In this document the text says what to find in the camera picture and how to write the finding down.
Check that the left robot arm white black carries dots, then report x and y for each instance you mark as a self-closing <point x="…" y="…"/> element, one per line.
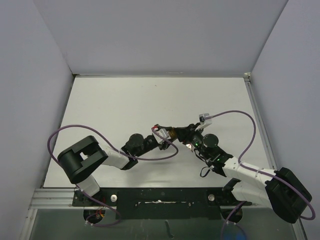
<point x="81" y="159"/>

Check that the aluminium rail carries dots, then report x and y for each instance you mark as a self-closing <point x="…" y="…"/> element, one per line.
<point x="259" y="121"/>
<point x="52" y="198"/>

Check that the aluminium right side rail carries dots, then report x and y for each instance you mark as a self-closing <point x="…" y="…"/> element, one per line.
<point x="259" y="121"/>

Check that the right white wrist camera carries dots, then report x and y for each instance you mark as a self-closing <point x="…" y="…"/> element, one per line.
<point x="204" y="121"/>

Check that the aluminium front rail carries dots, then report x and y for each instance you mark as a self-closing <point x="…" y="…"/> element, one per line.
<point x="52" y="198"/>

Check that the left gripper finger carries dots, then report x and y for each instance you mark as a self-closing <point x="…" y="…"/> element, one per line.
<point x="166" y="127"/>
<point x="164" y="145"/>

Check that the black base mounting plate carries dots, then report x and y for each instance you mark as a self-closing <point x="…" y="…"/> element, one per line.
<point x="155" y="203"/>

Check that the silver key bunch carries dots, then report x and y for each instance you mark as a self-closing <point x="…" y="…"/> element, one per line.
<point x="190" y="147"/>

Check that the small brass padlock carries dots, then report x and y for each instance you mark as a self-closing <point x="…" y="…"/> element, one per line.
<point x="172" y="134"/>

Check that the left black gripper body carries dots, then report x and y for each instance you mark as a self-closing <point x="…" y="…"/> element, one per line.
<point x="149" y="146"/>

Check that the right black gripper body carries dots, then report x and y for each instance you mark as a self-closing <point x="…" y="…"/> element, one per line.
<point x="197" y="141"/>

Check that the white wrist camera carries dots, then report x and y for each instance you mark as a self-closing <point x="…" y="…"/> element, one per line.
<point x="204" y="121"/>
<point x="160" y="134"/>

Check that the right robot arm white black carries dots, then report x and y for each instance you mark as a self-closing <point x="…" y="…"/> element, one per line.
<point x="279" y="190"/>

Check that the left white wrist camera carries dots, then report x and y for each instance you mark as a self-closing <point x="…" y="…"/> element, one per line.
<point x="160" y="134"/>

